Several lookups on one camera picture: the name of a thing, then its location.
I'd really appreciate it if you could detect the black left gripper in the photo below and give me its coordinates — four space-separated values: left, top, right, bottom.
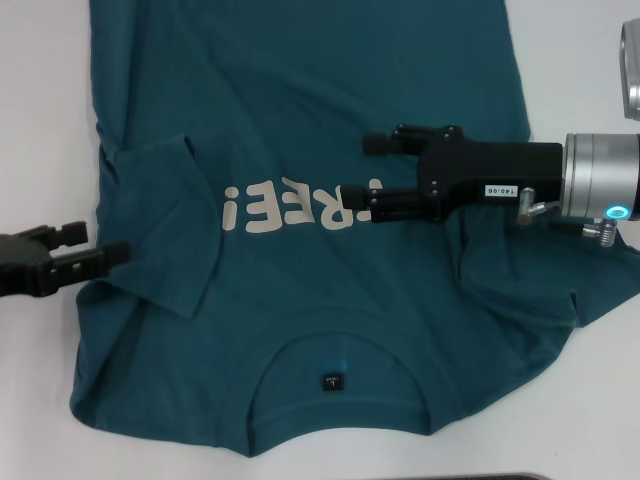
0 221 134 301

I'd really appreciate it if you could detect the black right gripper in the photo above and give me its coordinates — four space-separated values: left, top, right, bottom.
342 123 565 224

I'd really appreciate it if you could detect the teal T-shirt with beige print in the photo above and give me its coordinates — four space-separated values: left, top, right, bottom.
68 0 640 448

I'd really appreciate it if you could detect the right arm cable with plugs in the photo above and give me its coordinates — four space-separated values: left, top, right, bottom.
517 185 617 247

